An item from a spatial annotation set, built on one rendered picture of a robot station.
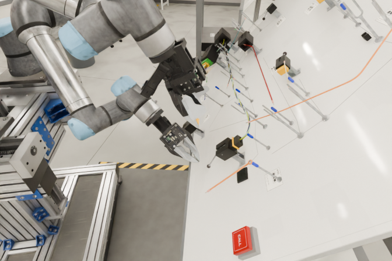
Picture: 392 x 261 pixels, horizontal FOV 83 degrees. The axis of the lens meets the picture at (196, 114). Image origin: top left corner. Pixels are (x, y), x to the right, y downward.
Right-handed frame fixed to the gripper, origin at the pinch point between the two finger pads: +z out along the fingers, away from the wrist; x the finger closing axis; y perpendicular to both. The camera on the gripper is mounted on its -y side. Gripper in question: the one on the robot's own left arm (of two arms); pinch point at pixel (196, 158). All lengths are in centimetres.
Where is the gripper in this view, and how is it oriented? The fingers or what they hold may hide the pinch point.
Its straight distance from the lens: 75.8
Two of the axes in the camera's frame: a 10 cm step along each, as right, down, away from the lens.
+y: 1.5, -0.4, -9.9
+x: 7.0, -7.0, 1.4
